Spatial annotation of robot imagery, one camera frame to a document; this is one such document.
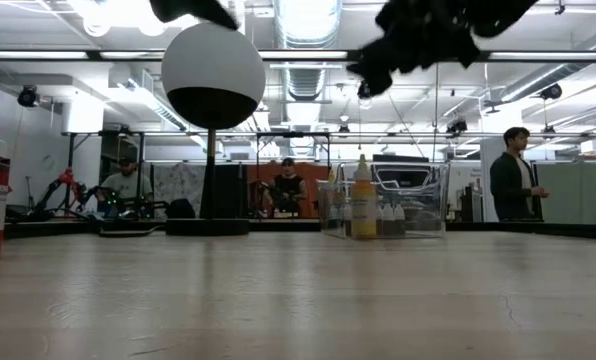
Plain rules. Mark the small dropper bottle white cap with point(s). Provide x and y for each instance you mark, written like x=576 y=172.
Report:
x=379 y=217
x=399 y=216
x=388 y=216
x=347 y=217

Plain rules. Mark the black bag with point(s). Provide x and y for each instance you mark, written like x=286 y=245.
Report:
x=180 y=209

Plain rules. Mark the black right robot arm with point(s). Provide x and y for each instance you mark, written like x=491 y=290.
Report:
x=503 y=12

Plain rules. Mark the orange squeeze bottle yellow cap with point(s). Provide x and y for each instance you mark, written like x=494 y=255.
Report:
x=363 y=205

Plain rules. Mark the clear plastic bin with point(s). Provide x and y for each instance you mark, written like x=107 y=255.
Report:
x=418 y=200

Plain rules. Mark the person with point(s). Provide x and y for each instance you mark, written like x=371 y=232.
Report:
x=127 y=185
x=288 y=190
x=515 y=185

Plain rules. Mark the white globe table lamp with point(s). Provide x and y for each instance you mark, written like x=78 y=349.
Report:
x=213 y=75

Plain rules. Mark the black ceiling-mounted camera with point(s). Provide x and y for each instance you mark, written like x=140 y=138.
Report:
x=551 y=91
x=28 y=96

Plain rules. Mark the red robot arm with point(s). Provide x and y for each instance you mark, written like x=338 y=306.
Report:
x=60 y=187

